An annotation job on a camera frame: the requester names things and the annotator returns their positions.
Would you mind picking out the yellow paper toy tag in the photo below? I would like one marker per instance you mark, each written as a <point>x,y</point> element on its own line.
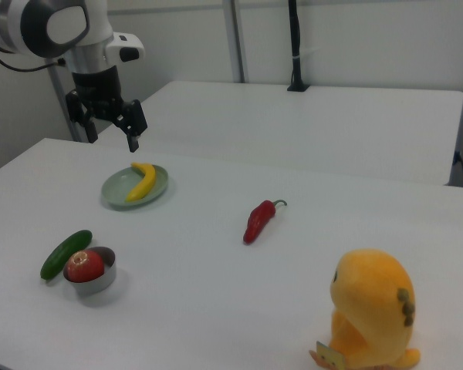
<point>328,354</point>

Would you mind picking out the round metal bowl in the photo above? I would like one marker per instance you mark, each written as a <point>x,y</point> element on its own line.
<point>100,283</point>

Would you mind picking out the yellow toy banana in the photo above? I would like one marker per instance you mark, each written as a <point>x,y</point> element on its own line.
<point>144,181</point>

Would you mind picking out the grey aluminium frame post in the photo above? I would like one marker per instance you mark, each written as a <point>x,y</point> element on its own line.
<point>63,104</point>
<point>235,38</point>

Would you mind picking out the pale green plastic plate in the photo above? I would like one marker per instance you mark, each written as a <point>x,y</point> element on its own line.
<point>117,189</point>

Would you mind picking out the green cucumber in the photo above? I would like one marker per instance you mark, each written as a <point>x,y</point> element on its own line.
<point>63,255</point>

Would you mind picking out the white table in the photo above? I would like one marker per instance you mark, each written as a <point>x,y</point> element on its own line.
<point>293,127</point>

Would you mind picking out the red apple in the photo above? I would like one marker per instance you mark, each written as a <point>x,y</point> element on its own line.
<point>85,266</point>

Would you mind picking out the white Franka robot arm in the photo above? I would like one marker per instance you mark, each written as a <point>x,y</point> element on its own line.
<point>34,27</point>

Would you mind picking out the black pole with clamp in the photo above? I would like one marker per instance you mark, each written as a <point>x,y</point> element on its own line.
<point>296,50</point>

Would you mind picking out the red chili pepper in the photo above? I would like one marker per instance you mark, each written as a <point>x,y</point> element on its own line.
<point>259,221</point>

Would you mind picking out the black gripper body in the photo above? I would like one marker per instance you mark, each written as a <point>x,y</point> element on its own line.
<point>98,92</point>

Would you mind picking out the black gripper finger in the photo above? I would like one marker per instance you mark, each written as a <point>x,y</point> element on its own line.
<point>134,119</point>
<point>83,115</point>

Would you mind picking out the yellow plush toy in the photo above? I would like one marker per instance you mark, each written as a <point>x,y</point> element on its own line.
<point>370,308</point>

